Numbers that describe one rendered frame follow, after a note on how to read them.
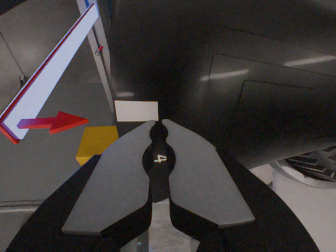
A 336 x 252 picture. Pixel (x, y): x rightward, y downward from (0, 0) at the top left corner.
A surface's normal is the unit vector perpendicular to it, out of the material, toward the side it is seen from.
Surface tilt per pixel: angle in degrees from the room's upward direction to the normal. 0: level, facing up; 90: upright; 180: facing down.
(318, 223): 50
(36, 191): 90
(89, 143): 90
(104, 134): 90
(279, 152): 5
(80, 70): 0
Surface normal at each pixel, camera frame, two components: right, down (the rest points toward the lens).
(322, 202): 0.03, -0.04
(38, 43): 0.06, 0.73
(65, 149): -0.01, -0.68
